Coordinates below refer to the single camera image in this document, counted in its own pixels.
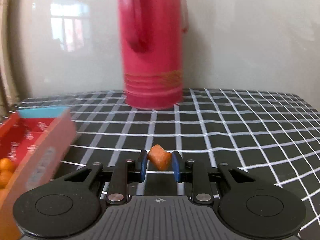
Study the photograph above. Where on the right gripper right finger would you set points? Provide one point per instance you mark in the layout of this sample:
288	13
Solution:
195	173

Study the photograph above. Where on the beige curtain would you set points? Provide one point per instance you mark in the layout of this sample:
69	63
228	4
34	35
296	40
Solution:
14	86

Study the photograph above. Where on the orange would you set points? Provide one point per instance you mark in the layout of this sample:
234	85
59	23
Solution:
6	165
5	177

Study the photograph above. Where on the colourful cardboard box tray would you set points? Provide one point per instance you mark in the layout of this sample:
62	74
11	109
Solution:
36	140

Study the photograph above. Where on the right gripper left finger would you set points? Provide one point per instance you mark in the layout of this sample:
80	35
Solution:
122	174

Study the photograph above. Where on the red thermos flask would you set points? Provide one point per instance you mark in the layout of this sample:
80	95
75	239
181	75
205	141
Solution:
151	48

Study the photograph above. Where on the black white checked tablecloth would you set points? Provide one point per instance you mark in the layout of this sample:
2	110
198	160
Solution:
274	136

